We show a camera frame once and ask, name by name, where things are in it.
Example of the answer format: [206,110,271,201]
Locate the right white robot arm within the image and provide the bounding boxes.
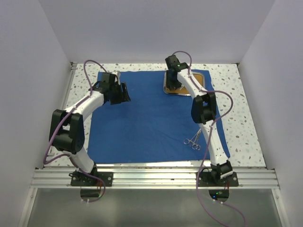
[165,54,233,186]

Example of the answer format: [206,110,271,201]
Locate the aluminium mounting rail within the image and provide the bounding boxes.
[30,166,280,189]

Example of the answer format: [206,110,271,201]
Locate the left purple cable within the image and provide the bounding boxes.
[42,59,106,203]

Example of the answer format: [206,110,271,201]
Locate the blue surgical drape cloth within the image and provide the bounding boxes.
[87,70,231,164]

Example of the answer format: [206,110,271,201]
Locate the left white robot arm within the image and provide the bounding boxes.
[49,71,131,186]

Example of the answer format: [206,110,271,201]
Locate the steel tray with orange mat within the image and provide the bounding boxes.
[163,71,205,96]

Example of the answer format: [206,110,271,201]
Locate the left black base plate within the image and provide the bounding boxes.
[69,167,114,187]

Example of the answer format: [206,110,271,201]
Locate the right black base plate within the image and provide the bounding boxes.
[196,160,239,187]

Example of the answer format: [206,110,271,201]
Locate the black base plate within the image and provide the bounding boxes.
[196,160,239,187]
[69,167,114,187]

